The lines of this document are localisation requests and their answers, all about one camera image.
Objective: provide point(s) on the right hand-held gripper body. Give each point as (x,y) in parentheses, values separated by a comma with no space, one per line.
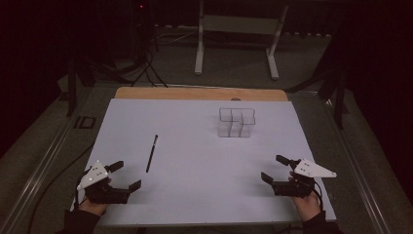
(297,187)

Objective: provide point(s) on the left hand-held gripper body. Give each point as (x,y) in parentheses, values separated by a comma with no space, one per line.
(105,192)

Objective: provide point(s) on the person's left hand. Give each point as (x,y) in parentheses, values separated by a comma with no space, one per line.
(92,208)

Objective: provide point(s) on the person's right hand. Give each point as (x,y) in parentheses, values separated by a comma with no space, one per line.
(307,206)

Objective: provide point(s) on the black pen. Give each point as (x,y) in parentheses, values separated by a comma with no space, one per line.
(152,153)

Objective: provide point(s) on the black rectangular floor marker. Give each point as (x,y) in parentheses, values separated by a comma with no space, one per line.
(85,122)

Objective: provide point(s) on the clear acrylic organizer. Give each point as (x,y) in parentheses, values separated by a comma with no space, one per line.
(236,123)

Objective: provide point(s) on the white table mat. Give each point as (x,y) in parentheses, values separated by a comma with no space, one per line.
(201,169)

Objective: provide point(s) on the black tripod stand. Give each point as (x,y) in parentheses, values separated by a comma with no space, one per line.
(339,97)
(72,91)

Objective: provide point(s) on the white metal stand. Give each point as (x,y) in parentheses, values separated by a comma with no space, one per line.
(240,24)

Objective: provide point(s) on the metal floor rail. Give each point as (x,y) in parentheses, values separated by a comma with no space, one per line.
(360,182)
(35,178)

